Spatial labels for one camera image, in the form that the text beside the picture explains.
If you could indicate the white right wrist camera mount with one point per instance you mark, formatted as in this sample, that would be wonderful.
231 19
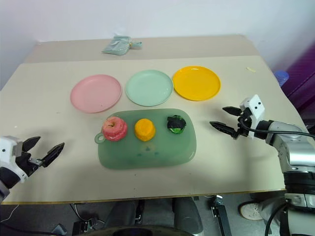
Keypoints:
254 110

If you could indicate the blue bottle cap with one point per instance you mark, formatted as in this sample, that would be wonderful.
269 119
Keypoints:
281 77

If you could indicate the yellow round plate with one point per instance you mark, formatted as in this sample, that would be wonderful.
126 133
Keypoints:
196 82

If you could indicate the orange in foam net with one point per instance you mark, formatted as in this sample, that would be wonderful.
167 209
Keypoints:
144 129

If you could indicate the small yellow scrap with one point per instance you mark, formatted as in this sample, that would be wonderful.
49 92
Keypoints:
251 69

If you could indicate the translucent green cutting board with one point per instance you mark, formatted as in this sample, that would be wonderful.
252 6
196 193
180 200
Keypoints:
157 147

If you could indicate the grey office chair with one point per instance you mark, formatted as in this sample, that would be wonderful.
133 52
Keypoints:
157 215

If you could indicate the mint green round plate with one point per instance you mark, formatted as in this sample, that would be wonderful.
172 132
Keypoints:
148 87

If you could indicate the dark green vegetable toy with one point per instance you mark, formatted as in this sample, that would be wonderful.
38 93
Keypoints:
176 124

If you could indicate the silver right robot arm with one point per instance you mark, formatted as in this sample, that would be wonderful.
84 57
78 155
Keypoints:
290 152

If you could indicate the black power strip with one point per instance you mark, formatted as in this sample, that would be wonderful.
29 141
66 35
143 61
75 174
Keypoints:
86 224

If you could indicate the black table leg clamp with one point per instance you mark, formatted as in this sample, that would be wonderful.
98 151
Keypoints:
218 212

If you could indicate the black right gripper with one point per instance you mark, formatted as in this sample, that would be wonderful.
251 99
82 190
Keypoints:
242 125

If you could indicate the white sneaker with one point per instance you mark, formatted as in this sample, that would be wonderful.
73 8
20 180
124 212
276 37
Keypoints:
251 210

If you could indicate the mint green pouch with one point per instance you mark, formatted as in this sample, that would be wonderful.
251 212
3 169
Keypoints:
118 45

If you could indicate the purple cloth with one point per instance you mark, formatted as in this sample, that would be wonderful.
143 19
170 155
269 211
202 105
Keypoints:
299 73

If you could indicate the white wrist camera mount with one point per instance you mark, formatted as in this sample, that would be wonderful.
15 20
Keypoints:
10 153
254 110

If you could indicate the pink round plate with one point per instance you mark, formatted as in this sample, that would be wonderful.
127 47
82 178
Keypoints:
96 93

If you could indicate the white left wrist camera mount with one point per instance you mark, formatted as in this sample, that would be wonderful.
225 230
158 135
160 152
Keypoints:
10 153

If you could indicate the red apple in foam net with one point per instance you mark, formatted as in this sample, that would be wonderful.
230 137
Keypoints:
114 128

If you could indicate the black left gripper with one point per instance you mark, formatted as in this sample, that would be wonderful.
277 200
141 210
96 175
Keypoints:
26 163

